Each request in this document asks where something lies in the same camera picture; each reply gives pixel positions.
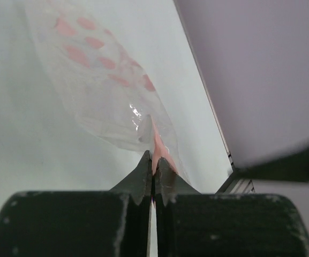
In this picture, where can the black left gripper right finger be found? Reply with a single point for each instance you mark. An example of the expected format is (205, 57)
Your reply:
(190, 223)

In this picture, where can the clear zip bag pink dots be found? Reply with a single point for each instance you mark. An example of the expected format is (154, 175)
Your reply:
(106, 91)

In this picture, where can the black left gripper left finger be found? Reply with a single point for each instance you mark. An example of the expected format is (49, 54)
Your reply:
(115, 222)

